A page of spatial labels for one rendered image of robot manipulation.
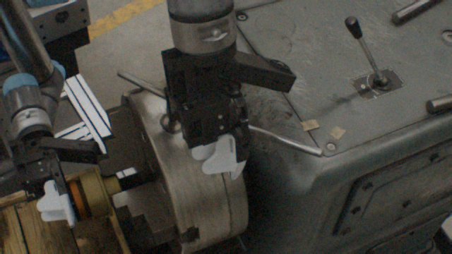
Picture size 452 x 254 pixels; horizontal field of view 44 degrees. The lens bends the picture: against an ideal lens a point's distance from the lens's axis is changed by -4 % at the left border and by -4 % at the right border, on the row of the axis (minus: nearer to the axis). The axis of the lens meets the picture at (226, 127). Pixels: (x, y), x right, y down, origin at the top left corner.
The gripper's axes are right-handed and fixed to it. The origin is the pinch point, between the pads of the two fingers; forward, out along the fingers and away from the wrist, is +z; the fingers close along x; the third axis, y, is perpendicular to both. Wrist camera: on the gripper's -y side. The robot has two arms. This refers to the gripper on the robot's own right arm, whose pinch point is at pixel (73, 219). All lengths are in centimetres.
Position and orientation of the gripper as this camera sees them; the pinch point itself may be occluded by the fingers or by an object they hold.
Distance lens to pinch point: 102.9
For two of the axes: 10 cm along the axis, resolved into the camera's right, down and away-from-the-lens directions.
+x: 0.5, -6.0, -8.0
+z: 4.2, 7.4, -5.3
